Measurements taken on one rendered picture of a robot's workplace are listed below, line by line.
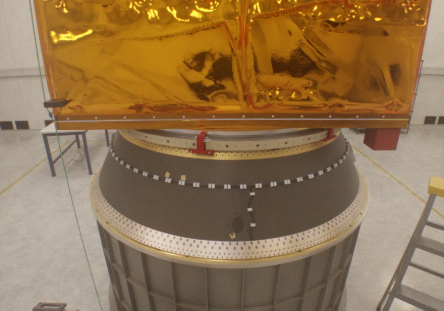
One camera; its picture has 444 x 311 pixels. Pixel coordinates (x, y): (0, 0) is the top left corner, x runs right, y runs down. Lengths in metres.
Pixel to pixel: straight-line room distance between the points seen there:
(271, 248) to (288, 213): 0.20
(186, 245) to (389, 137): 1.30
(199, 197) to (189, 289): 0.55
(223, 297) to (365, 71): 1.41
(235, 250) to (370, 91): 1.06
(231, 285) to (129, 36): 1.36
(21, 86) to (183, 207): 7.28
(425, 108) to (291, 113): 7.91
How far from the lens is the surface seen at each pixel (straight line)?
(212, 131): 1.42
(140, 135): 1.61
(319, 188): 1.66
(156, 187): 1.57
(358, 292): 3.12
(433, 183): 1.77
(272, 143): 1.43
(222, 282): 1.62
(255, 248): 1.49
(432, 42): 8.95
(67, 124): 1.65
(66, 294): 3.18
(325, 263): 1.87
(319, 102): 1.48
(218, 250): 1.47
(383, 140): 1.81
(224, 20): 1.35
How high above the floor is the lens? 2.19
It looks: 21 degrees down
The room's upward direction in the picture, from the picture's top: straight up
